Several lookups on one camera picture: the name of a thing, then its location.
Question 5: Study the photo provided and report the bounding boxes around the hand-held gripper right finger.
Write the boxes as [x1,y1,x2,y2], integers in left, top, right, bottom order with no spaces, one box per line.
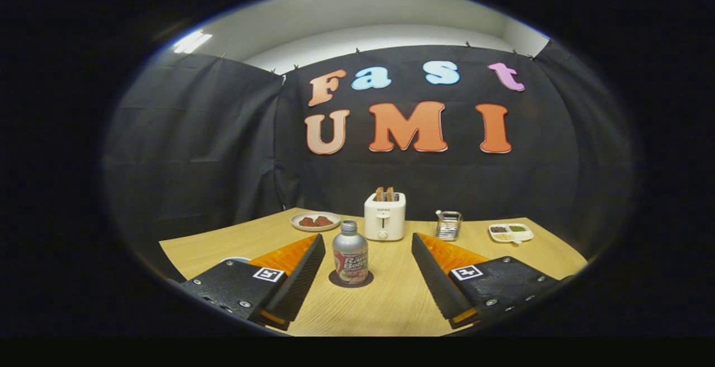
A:
[411,232,561,328]

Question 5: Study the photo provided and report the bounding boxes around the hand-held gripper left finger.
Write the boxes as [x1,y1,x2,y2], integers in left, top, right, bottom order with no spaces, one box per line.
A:
[179,233,326,331]

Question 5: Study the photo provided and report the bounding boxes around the dark brown round coaster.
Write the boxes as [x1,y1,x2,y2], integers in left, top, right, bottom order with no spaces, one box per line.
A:
[328,269,374,288]

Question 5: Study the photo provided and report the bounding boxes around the silver juice bottle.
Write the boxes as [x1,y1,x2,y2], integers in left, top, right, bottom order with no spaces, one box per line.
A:
[332,220,369,285]

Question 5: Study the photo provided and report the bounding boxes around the wooden table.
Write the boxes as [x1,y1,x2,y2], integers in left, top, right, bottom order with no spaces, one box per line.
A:
[159,207,588,337]

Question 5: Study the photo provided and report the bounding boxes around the white round plate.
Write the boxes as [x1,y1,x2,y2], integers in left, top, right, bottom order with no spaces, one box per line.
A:
[289,211,341,232]

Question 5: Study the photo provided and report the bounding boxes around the white toaster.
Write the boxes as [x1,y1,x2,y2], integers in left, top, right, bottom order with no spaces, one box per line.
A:
[364,192,407,241]

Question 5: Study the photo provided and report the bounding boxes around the white divided condiment tray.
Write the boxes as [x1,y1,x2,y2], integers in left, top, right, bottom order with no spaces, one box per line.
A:
[488,222,535,244]

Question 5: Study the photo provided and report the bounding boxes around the black backdrop cloth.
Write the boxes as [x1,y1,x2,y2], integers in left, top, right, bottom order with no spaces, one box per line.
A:
[103,39,635,261]

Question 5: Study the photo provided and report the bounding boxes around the ceiling light panel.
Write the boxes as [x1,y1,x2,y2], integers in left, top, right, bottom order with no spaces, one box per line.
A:
[172,30,213,55]

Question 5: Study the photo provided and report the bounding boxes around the metal wire holder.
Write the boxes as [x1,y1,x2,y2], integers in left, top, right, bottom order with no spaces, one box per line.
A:
[435,209,463,241]

